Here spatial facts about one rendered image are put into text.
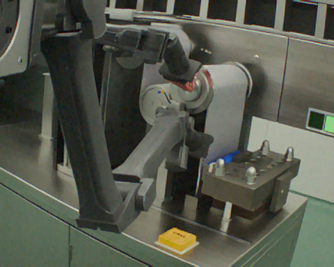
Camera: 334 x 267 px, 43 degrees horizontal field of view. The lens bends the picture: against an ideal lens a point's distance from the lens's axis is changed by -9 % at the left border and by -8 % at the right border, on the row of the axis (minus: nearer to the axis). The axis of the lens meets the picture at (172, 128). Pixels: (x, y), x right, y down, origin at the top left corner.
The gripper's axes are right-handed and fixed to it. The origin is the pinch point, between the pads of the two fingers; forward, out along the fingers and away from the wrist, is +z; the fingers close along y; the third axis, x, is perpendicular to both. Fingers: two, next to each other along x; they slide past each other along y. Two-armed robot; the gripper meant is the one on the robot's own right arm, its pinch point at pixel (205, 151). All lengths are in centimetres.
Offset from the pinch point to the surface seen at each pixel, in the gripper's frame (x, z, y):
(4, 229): -53, -4, -63
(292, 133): 80, 256, -58
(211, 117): 9.2, -4.9, 0.2
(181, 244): -26.6, -18.4, 13.2
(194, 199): -14.0, 3.0, 1.1
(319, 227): 8, 241, -2
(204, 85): 15.6, -11.8, -1.5
